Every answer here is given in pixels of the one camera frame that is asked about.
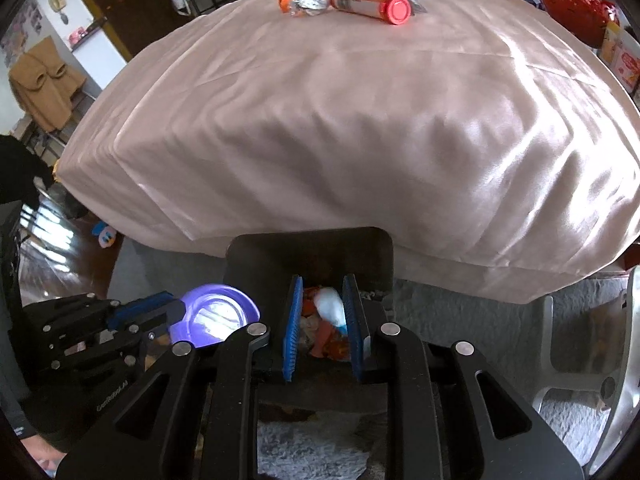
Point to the person's left forearm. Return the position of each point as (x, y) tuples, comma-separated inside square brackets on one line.
[(20, 420)]

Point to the red plastic basket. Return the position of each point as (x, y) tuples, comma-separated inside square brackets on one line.
[(580, 7)]

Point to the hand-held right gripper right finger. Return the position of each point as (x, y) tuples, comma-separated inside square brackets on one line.
[(356, 345)]

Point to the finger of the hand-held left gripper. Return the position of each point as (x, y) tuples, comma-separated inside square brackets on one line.
[(145, 306), (120, 347)]

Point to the blue and yellow duck toy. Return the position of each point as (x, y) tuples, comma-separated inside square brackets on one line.
[(105, 235)]

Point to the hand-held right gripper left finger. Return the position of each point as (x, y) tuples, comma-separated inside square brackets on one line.
[(292, 340)]

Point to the small white and blue tube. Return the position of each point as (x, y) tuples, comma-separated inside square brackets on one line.
[(330, 310)]

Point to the red plastic cup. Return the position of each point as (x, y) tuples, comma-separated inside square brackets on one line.
[(320, 342)]

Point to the brown wooden door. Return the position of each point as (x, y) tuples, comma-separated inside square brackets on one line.
[(150, 10)]

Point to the white board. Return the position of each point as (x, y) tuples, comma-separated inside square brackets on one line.
[(102, 57)]

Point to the purple plastic bowl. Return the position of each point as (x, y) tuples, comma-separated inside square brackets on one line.
[(215, 315)]

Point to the grey shaggy rug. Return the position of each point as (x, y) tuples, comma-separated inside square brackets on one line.
[(450, 315)]

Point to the wall photo collage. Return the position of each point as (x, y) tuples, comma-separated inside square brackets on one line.
[(20, 30)]

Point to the silver metal chair base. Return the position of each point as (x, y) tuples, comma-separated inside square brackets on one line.
[(620, 360)]

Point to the person's left hand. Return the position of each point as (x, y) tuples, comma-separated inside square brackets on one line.
[(47, 457)]

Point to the brown coat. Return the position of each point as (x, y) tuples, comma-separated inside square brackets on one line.
[(45, 85)]

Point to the pink small box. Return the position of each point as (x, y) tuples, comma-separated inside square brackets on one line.
[(78, 36)]

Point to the red and gold wrapper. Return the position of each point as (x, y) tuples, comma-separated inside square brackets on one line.
[(339, 351)]

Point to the dark waste bin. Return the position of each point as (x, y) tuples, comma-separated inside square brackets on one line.
[(310, 250)]

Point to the silver crumpled foil wrapper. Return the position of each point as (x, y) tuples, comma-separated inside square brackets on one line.
[(310, 4)]

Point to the orange tube with red cap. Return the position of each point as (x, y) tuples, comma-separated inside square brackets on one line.
[(365, 4)]

